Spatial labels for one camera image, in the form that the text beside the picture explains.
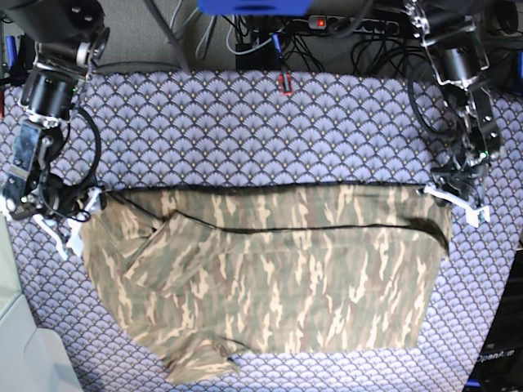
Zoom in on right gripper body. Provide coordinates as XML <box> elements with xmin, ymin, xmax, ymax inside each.
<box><xmin>1</xmin><ymin>172</ymin><xmax>92</xmax><ymax>221</ymax></box>

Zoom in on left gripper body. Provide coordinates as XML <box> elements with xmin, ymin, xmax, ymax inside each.
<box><xmin>431</xmin><ymin>155</ymin><xmax>491</xmax><ymax>200</ymax></box>

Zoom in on camouflage T-shirt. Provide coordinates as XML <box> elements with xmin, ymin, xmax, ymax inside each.
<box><xmin>81</xmin><ymin>185</ymin><xmax>452</xmax><ymax>385</ymax></box>

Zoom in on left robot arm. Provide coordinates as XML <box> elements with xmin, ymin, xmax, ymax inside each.
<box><xmin>404</xmin><ymin>1</ymin><xmax>505</xmax><ymax>227</ymax></box>

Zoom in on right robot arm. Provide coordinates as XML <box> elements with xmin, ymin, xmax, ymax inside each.
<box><xmin>1</xmin><ymin>1</ymin><xmax>110</xmax><ymax>259</ymax></box>

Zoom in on white plastic bin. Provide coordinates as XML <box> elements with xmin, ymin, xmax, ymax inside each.
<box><xmin>1</xmin><ymin>218</ymin><xmax>83</xmax><ymax>391</ymax></box>

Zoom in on fan-patterned tablecloth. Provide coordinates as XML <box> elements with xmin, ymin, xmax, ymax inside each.
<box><xmin>9</xmin><ymin>71</ymin><xmax>522</xmax><ymax>391</ymax></box>

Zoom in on black OpenArm case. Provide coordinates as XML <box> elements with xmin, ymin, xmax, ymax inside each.
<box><xmin>463</xmin><ymin>249</ymin><xmax>522</xmax><ymax>391</ymax></box>

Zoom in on red clamp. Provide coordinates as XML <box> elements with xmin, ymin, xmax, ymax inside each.
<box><xmin>279</xmin><ymin>73</ymin><xmax>293</xmax><ymax>96</ymax></box>

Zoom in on black power strip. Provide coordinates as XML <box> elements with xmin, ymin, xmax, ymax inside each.
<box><xmin>306</xmin><ymin>14</ymin><xmax>400</xmax><ymax>35</ymax></box>

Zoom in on blue clamp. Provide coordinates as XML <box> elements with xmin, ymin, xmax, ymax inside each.
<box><xmin>270</xmin><ymin>33</ymin><xmax>283</xmax><ymax>69</ymax></box>

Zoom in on blue box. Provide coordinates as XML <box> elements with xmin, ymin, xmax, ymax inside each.
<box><xmin>198</xmin><ymin>0</ymin><xmax>311</xmax><ymax>16</ymax></box>

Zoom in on tangled black cables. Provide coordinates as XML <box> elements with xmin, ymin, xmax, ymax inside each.
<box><xmin>228</xmin><ymin>11</ymin><xmax>434</xmax><ymax>77</ymax></box>

